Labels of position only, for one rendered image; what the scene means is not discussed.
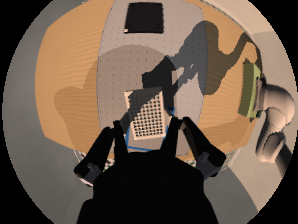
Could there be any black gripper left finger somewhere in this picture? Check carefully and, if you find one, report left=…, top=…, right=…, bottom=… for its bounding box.
left=74, top=112, right=134, bottom=187

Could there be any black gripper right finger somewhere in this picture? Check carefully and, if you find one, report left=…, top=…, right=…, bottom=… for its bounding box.
left=152, top=107, right=226, bottom=181

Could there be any blue tape outline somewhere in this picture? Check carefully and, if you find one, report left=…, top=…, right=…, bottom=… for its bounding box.
left=125, top=106, right=175, bottom=151

